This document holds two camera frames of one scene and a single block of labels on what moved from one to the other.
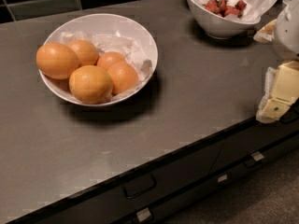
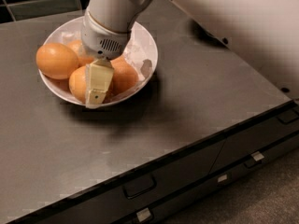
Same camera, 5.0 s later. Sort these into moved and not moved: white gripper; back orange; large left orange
Moved: white gripper
Not moved: back orange; large left orange
